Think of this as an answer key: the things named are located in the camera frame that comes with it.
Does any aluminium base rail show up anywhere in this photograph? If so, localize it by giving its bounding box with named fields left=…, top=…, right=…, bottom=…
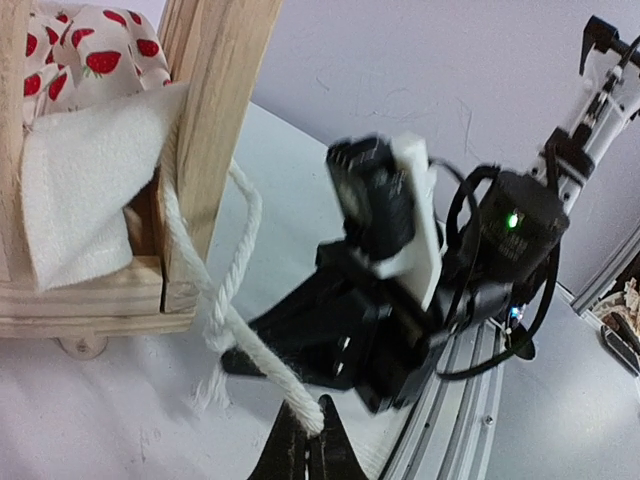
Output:
left=381, top=288, right=639, bottom=479

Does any wooden pet bed frame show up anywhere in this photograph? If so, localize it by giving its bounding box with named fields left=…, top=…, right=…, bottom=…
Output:
left=1, top=1, right=281, bottom=359

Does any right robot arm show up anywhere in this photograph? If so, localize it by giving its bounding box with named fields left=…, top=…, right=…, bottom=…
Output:
left=250, top=17, right=639, bottom=413

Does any strawberry print ruffled mattress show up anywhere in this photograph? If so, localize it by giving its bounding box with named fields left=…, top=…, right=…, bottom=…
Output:
left=21, top=1, right=187, bottom=291

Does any white mattress tie string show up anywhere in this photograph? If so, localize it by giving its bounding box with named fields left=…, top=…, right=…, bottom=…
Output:
left=162, top=164, right=326, bottom=439

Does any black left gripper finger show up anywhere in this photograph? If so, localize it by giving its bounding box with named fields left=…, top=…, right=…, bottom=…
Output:
left=306, top=394, right=368, bottom=480

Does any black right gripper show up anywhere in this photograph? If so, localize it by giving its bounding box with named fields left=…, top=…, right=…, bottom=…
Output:
left=250, top=241, right=445, bottom=480

